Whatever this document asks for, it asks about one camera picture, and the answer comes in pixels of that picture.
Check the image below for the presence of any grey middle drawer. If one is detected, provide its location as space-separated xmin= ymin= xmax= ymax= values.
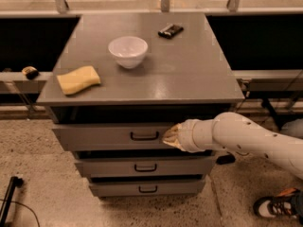
xmin=75 ymin=156 xmax=215 ymax=178

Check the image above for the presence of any black stand at left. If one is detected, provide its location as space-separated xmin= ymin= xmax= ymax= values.
xmin=0 ymin=176 xmax=24 ymax=227

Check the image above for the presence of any person's sneaker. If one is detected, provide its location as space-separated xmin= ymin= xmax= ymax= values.
xmin=253 ymin=188 xmax=303 ymax=220

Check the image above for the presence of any grey drawer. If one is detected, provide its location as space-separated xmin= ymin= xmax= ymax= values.
xmin=75 ymin=156 xmax=215 ymax=178
xmin=90 ymin=178 xmax=205 ymax=197
xmin=53 ymin=123 xmax=172 ymax=151

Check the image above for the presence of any grey top drawer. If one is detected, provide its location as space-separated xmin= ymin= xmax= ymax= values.
xmin=53 ymin=123 xmax=172 ymax=151

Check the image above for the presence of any white bowl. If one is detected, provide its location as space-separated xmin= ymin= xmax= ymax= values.
xmin=108 ymin=36 xmax=149 ymax=69

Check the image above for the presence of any grey drawer cabinet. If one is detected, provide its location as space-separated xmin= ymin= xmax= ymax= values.
xmin=38 ymin=12 xmax=243 ymax=187

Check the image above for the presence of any black snack bar wrapper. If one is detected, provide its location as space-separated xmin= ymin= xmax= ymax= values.
xmin=158 ymin=24 xmax=184 ymax=39

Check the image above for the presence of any black top drawer handle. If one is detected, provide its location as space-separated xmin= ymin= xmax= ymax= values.
xmin=130 ymin=131 xmax=159 ymax=141

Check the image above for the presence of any grey metal rail left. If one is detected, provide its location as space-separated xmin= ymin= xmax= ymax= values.
xmin=0 ymin=72 xmax=52 ymax=94

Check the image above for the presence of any black middle drawer handle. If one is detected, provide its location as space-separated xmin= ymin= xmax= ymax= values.
xmin=134 ymin=164 xmax=157 ymax=172

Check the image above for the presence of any black bottom drawer handle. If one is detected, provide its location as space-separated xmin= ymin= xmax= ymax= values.
xmin=138 ymin=185 xmax=158 ymax=194

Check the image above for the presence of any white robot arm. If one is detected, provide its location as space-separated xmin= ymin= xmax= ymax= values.
xmin=162 ymin=112 xmax=303 ymax=179

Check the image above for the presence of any black drawer handle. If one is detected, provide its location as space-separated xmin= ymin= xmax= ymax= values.
xmin=130 ymin=131 xmax=159 ymax=141
xmin=134 ymin=164 xmax=157 ymax=172
xmin=138 ymin=185 xmax=158 ymax=194

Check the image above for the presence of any grey bottom drawer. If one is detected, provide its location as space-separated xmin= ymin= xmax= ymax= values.
xmin=90 ymin=178 xmax=205 ymax=197

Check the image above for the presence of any grey metal rail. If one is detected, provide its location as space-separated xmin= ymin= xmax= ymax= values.
xmin=233 ymin=69 xmax=303 ymax=92
xmin=0 ymin=72 xmax=52 ymax=94

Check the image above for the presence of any black cable on floor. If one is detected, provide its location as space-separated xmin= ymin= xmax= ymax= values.
xmin=235 ymin=69 xmax=303 ymax=125

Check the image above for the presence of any yellow sponge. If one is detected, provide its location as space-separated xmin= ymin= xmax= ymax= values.
xmin=57 ymin=65 xmax=100 ymax=96

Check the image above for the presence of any small black round object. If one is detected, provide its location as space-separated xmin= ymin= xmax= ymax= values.
xmin=22 ymin=66 xmax=39 ymax=80

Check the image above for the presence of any grey metal rail right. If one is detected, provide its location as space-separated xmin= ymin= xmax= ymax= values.
xmin=233 ymin=69 xmax=303 ymax=92

